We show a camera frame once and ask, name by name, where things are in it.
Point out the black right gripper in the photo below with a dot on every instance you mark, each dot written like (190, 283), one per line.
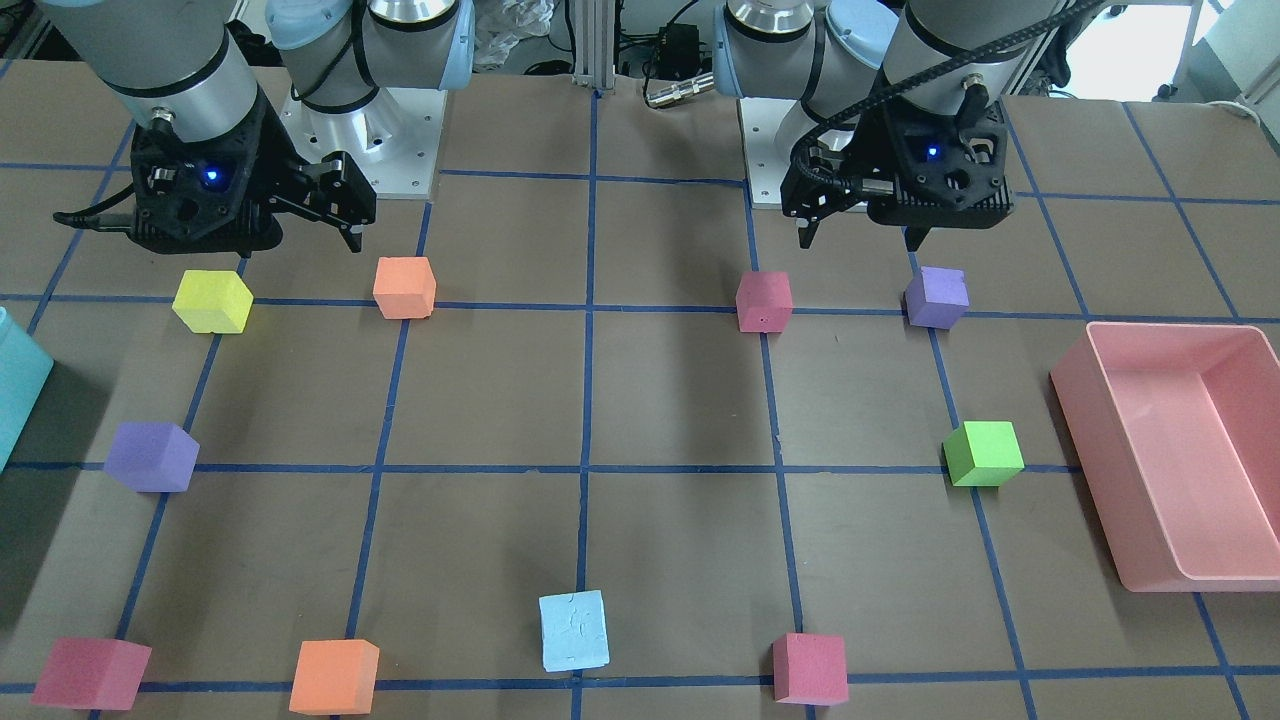
(271, 150)

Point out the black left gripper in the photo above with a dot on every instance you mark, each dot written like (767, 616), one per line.
(868, 140)

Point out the light blue block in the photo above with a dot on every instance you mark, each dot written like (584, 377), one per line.
(574, 633)

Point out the purple block near right arm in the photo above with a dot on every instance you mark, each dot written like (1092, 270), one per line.
(152, 457)

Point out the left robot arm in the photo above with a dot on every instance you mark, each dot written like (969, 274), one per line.
(841, 59)

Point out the purple block near left arm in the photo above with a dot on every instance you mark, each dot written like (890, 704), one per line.
(937, 297)

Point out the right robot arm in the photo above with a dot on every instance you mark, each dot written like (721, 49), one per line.
(339, 55)

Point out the orange foam block far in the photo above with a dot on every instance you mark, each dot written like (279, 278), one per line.
(404, 288)

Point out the orange foam block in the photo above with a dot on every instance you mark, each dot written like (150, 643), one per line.
(335, 677)
(404, 288)

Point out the dark pink block far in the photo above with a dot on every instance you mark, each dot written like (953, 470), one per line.
(764, 302)

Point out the yellow foam block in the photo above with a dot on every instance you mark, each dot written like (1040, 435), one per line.
(213, 301)

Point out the green foam block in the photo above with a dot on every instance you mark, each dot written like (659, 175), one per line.
(983, 454)

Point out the cyan plastic bin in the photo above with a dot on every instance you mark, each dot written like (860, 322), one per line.
(25, 367)

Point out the pink plastic bin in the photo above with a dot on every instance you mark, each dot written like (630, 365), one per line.
(1176, 427)

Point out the pink block front centre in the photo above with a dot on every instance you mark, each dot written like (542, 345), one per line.
(810, 669)

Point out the orange foam block front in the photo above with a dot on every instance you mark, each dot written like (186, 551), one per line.
(335, 677)

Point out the pink block front corner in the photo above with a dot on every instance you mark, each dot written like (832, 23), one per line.
(86, 673)

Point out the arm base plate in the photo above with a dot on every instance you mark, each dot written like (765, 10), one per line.
(769, 127)
(410, 150)

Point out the aluminium frame post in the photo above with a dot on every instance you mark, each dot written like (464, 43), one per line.
(593, 59)

